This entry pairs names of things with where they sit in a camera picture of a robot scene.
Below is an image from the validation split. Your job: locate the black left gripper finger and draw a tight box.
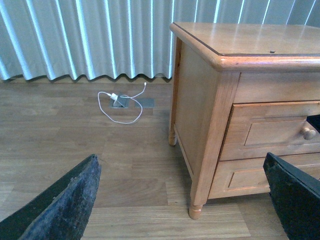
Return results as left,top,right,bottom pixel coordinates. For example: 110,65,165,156
0,154,102,240
306,114,320,133
263,152,320,240

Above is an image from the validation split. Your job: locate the wooden drawer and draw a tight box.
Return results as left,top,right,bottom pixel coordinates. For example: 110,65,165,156
208,153,320,199
220,101,320,161

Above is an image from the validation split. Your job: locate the round wooden drawer knob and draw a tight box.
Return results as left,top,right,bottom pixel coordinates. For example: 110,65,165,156
301,127,317,140

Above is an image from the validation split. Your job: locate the light wooden nightstand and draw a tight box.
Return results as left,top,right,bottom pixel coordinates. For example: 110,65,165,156
168,22,320,219

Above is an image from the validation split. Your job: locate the open metal floor socket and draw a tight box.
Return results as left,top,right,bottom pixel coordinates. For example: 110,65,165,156
109,95,129,109

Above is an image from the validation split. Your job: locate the closed metal floor plate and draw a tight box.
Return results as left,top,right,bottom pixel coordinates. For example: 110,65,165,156
134,98,155,108

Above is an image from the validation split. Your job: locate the grey pleated curtain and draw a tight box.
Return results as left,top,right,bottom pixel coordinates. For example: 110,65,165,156
0,0,320,81

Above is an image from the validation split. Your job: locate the white wall plug adapter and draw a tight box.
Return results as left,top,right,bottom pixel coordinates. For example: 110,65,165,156
107,93,119,101

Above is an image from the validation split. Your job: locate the white floor cable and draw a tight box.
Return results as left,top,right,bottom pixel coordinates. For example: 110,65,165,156
97,82,148,125

